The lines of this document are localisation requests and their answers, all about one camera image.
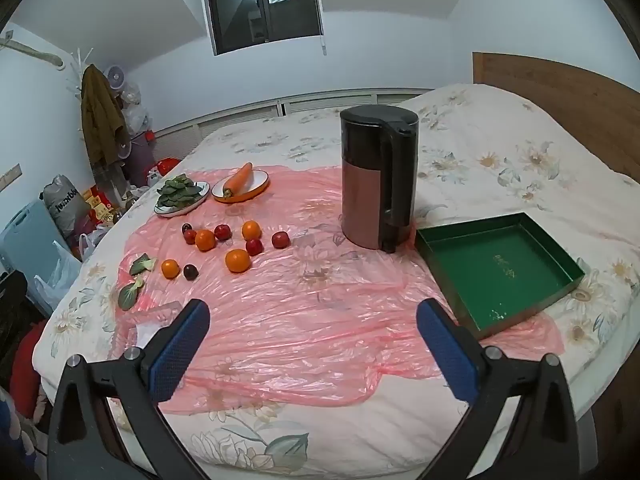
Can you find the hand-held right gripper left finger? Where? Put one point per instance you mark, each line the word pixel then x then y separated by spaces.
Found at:
pixel 180 345

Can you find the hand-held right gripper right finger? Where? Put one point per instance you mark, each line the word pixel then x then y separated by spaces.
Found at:
pixel 447 355

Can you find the dark purple plum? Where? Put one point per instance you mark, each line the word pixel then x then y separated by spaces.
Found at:
pixel 190 272

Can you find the orange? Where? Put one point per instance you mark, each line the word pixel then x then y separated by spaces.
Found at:
pixel 170 268
pixel 237 260
pixel 205 239
pixel 251 230

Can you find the green box tray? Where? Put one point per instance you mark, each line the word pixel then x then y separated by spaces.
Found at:
pixel 500 270

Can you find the red plum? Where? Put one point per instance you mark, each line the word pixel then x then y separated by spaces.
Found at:
pixel 254 246
pixel 189 236
pixel 280 239
pixel 222 232

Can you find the green vegetable leaf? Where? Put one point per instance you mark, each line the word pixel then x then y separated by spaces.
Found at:
pixel 129 296
pixel 140 264

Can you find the pink plastic sheet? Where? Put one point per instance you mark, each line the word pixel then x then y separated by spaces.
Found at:
pixel 300 320

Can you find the white plastic bag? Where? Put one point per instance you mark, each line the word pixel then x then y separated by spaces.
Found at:
pixel 55 277

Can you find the pile of green leaves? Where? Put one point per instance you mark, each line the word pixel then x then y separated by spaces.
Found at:
pixel 177 192

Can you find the red cloth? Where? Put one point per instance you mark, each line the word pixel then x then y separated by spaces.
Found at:
pixel 27 365

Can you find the yellow and red box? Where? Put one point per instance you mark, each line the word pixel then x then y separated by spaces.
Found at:
pixel 100 205

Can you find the carrot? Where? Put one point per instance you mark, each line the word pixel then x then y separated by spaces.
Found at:
pixel 239 177

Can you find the red bag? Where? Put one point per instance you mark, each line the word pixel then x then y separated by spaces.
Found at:
pixel 164 167

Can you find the grey printed bag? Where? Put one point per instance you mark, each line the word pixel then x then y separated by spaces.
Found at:
pixel 62 202

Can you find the light blue plastic board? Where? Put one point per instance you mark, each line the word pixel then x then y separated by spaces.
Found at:
pixel 27 240

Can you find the metal thermos flask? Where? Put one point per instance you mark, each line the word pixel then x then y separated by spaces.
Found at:
pixel 365 185

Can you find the purple bin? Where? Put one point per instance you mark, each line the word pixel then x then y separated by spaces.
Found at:
pixel 139 160

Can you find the floral white blanket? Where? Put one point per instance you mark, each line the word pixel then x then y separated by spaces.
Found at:
pixel 500 160

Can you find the pile of clear plastic bags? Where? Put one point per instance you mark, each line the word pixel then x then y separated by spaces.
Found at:
pixel 136 110

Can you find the brown jacket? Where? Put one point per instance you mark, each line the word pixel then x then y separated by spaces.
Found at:
pixel 102 115

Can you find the small white fan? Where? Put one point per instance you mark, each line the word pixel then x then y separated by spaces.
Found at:
pixel 116 77

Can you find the wooden bed headboard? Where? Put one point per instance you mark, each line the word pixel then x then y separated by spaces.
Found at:
pixel 575 100

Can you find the white coat rack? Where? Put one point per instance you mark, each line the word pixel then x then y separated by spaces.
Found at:
pixel 79 60

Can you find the dark sliding window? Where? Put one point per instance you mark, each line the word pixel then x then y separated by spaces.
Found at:
pixel 260 5

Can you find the white slatted wall panel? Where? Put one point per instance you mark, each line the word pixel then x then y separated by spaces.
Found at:
pixel 240 115

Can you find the white wall pipe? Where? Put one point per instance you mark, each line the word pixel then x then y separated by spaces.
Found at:
pixel 30 51

